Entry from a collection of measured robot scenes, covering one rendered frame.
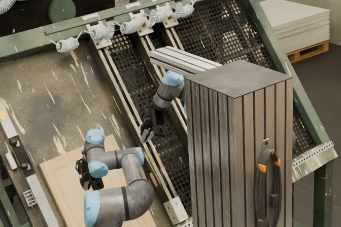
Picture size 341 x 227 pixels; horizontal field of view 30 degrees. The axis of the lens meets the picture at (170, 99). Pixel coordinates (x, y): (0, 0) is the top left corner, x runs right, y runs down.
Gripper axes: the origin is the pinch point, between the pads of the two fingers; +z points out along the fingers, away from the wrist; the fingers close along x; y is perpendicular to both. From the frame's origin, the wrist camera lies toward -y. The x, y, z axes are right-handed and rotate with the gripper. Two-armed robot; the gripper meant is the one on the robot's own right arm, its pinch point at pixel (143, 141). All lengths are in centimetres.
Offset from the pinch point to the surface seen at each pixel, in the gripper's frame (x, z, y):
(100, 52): -9, 13, 81
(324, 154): -160, 36, 39
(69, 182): 10, 52, 24
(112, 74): -15, 18, 71
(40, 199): 25, 54, 16
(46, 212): 23, 57, 10
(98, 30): -1, -2, 79
